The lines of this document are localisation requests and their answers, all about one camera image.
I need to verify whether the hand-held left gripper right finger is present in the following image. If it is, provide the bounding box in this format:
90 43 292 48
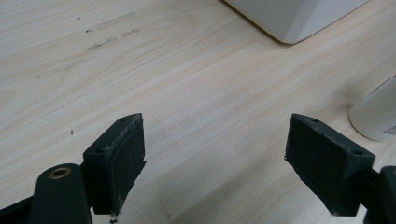
284 113 376 217

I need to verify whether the white plastic storage box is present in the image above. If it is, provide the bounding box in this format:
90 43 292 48
222 0 372 45

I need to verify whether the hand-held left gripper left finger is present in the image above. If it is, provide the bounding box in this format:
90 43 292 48
82 112 147 217

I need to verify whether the white cylindrical cup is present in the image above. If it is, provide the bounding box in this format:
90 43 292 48
348 74 396 143

